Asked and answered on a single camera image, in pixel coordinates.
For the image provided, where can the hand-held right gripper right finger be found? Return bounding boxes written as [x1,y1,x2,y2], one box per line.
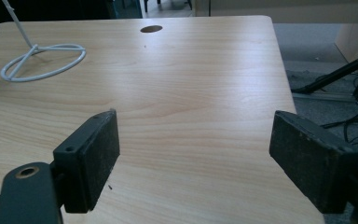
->
[268,109,358,215]

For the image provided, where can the white wire display rack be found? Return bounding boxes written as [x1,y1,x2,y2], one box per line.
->
[0,0,88,83]

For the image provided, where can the black floor cables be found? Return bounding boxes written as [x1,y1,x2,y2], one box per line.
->
[319,106,358,147]

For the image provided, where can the black metal stand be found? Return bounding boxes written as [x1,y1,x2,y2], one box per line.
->
[291,43,358,105]

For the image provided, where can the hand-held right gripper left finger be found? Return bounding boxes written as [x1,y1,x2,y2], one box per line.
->
[52,107,121,215]

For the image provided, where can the aluminium floor rail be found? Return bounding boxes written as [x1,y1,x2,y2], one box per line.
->
[291,91,358,125]

